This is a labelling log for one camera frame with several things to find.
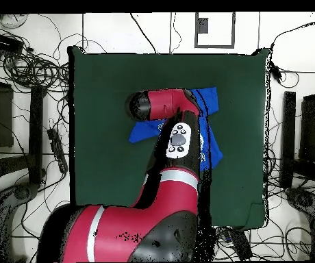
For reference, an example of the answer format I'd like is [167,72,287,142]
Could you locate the grey wheeled base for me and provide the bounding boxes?
[0,181,40,262]
[284,187,315,229]

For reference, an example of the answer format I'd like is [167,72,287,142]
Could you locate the black power adapter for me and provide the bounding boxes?
[269,62,284,84]

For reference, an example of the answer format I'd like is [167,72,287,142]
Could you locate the black frame stand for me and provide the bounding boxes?
[0,61,45,192]
[279,69,315,190]

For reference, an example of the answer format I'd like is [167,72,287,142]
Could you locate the blue printed t-shirt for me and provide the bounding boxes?
[127,86,224,170]

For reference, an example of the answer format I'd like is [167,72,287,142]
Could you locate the tangled black cables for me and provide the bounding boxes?
[0,13,71,95]
[214,147,312,262]

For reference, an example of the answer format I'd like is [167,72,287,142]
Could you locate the black electronics box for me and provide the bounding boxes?
[0,32,25,55]

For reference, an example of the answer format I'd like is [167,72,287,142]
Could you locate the grey square frame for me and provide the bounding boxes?
[194,11,236,49]

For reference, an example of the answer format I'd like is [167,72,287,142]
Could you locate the dark green table cloth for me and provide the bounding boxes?
[67,45,270,231]

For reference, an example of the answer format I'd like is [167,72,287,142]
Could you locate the black power strip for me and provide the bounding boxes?
[47,127,70,174]
[224,227,253,262]

